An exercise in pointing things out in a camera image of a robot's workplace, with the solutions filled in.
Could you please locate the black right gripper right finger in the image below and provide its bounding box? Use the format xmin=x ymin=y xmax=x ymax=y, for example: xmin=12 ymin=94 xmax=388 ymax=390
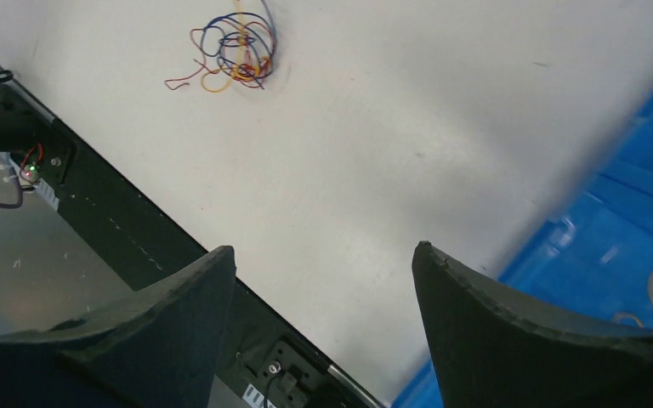
xmin=412 ymin=241 xmax=653 ymax=407

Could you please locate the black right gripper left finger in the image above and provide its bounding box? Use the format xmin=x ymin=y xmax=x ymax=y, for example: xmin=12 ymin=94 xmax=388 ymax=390
xmin=0 ymin=246 xmax=236 ymax=407

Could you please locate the coloured wire bundle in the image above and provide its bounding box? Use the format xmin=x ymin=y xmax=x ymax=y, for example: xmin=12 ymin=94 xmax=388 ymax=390
xmin=164 ymin=0 xmax=278 ymax=94

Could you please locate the blue plastic compartment bin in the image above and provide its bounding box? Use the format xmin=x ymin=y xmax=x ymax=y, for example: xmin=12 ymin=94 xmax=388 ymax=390
xmin=395 ymin=94 xmax=653 ymax=407

